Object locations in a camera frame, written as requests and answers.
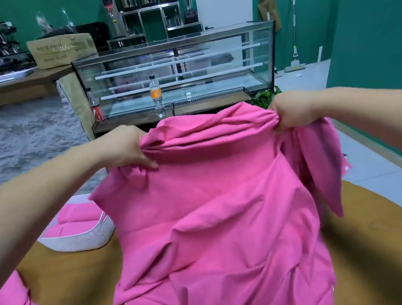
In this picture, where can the glass display case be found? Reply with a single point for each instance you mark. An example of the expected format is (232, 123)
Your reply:
(185, 64)

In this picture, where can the clear bottle with orange label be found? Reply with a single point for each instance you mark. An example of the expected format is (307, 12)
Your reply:
(156, 96)

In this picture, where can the cardboard box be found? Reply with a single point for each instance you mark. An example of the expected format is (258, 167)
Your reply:
(63, 50)

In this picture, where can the pink towel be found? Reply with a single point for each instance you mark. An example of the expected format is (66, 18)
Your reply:
(79, 211)
(221, 224)
(71, 228)

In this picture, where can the person's right hand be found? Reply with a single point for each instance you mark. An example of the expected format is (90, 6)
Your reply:
(296, 109)

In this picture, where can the green potted plant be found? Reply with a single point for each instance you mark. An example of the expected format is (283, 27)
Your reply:
(265, 98)

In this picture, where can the red label cola bottle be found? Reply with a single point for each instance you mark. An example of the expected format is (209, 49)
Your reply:
(97, 110)

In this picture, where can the metal urn stand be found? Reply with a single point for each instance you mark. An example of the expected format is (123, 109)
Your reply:
(155, 23)

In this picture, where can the wooden bar counter top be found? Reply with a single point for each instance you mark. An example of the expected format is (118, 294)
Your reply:
(4, 90)

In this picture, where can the person's left hand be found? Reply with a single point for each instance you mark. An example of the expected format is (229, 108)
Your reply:
(124, 148)

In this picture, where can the person's right forearm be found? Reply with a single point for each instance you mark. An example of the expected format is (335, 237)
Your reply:
(389, 117)

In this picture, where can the white mop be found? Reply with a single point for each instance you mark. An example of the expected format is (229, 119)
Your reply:
(295, 65)

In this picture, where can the tall silver dispenser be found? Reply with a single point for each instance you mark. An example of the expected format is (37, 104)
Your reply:
(111, 15)

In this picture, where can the person's left forearm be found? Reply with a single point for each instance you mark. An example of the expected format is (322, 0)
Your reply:
(32, 207)

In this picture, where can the white woven plastic basket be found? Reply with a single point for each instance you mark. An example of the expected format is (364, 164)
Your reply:
(77, 242)

